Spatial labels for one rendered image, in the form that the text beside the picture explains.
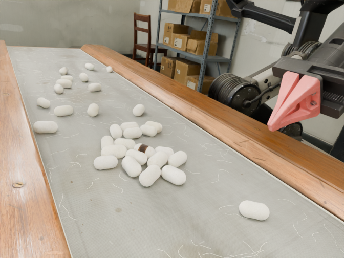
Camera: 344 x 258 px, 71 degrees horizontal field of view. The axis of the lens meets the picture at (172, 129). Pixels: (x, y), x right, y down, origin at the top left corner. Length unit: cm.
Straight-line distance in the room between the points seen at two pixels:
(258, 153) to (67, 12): 457
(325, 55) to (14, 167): 42
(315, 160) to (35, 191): 40
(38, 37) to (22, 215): 458
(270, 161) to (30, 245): 34
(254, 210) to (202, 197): 6
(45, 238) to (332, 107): 36
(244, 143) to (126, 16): 479
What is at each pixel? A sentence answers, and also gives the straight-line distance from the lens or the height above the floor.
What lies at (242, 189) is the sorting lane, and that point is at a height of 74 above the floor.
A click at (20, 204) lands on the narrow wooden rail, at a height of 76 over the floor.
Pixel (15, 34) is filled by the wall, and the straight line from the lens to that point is 477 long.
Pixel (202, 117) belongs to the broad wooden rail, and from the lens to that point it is 52.
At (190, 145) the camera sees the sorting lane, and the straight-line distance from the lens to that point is 43.
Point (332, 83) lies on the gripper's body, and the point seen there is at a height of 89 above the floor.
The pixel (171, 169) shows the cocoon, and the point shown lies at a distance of 33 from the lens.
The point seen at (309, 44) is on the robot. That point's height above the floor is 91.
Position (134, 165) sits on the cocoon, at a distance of 33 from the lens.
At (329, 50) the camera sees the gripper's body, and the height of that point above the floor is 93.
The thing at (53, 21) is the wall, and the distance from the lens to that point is 480.
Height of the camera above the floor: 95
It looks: 25 degrees down
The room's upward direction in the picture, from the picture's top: 8 degrees clockwise
